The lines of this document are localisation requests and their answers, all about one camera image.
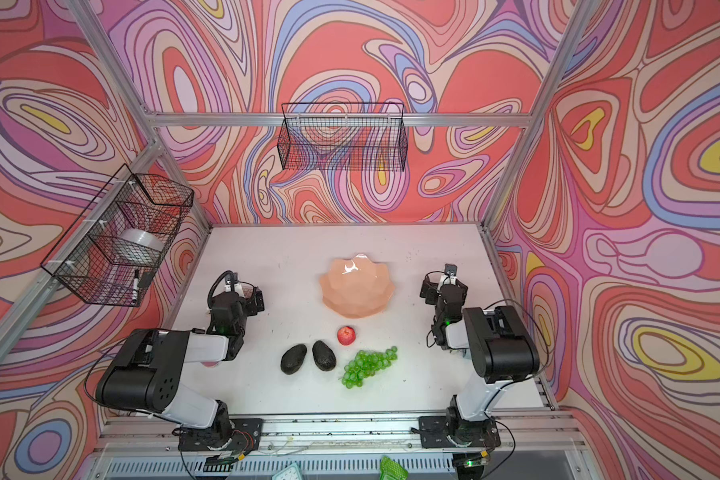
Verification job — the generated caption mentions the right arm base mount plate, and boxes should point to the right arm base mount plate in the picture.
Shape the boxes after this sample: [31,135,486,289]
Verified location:
[412,415,502,452]

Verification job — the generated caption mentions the green object bottom edge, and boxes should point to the green object bottom edge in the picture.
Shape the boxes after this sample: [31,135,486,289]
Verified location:
[379,456,409,480]

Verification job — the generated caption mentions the red fake apple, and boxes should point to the red fake apple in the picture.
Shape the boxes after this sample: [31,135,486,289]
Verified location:
[337,326,357,346]

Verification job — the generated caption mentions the pink faceted fruit bowl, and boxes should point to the pink faceted fruit bowl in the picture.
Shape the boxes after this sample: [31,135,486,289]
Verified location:
[319,254,396,319]

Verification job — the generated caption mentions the black wire basket left wall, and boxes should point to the black wire basket left wall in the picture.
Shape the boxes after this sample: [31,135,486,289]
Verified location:
[40,166,194,307]

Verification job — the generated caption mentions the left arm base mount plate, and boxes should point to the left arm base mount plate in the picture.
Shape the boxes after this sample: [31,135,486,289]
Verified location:
[172,418,264,453]

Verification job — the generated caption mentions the white green box bottom edge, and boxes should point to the white green box bottom edge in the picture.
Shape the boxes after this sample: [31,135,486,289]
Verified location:
[271,463,303,480]

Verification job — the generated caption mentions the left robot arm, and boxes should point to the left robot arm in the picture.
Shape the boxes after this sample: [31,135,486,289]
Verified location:
[94,270,265,456]

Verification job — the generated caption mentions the dark avocado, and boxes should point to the dark avocado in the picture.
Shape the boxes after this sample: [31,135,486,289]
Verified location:
[312,340,337,372]
[280,344,307,375]

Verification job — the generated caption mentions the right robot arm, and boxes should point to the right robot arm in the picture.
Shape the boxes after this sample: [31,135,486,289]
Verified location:
[412,264,541,452]

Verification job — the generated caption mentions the green fake grape bunch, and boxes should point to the green fake grape bunch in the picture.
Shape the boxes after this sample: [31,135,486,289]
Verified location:
[340,346,398,389]

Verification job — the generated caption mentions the black marker in basket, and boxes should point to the black marker in basket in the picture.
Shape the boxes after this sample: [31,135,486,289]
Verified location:
[131,268,140,305]

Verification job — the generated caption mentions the black wire basket wall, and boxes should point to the black wire basket wall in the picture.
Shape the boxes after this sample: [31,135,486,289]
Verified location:
[277,101,408,172]
[40,166,194,307]

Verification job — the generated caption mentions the black wire basket back wall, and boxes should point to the black wire basket back wall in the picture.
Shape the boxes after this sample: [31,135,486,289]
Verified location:
[277,101,408,172]

